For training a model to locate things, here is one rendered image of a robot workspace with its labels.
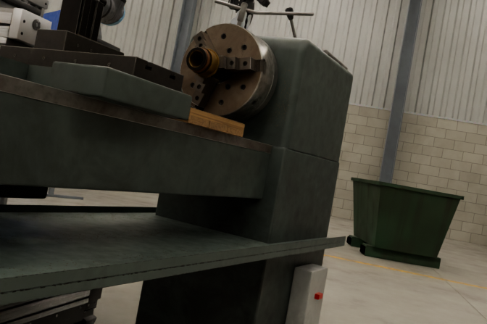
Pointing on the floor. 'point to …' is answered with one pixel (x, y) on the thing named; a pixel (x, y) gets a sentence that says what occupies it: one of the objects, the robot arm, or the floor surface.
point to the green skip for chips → (401, 222)
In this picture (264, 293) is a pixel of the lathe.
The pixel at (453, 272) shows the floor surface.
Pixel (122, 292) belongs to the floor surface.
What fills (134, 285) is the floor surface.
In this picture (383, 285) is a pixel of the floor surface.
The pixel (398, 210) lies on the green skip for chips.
